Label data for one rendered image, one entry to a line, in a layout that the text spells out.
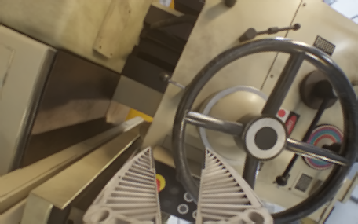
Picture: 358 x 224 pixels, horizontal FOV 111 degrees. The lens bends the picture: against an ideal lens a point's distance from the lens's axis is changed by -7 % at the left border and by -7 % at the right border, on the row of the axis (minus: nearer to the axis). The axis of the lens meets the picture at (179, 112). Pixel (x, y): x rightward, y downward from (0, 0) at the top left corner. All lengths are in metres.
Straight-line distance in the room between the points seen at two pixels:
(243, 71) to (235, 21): 0.17
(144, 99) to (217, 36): 0.80
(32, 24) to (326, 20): 1.08
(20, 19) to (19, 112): 0.36
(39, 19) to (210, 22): 0.64
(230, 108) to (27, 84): 0.75
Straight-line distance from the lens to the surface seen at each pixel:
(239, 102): 0.39
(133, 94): 1.19
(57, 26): 0.74
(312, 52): 0.34
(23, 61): 0.81
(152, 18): 1.31
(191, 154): 0.51
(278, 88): 0.32
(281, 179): 0.60
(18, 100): 0.82
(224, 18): 0.57
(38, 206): 0.57
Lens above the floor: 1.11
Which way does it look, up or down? 3 degrees up
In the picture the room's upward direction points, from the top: 114 degrees clockwise
